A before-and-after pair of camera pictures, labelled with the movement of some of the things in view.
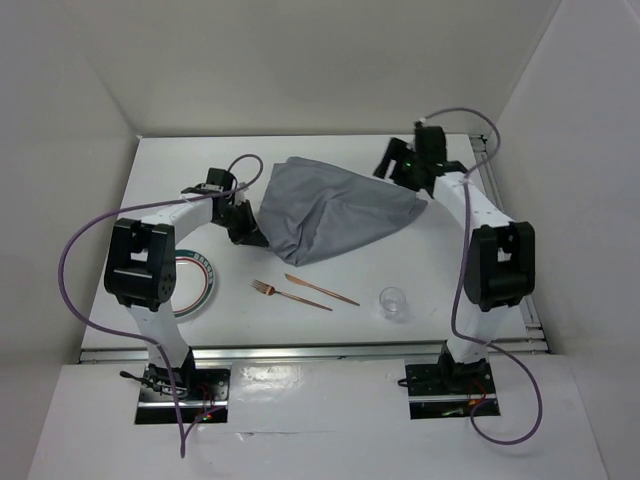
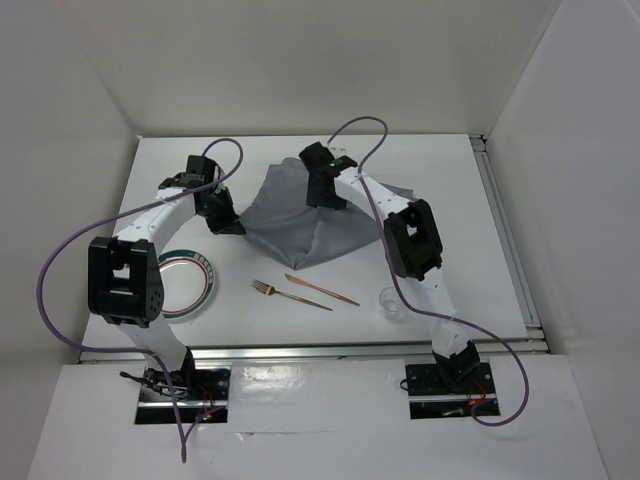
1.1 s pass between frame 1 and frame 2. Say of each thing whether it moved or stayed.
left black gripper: moved
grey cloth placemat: stayed
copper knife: stayed
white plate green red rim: stayed
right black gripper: moved
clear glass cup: stayed
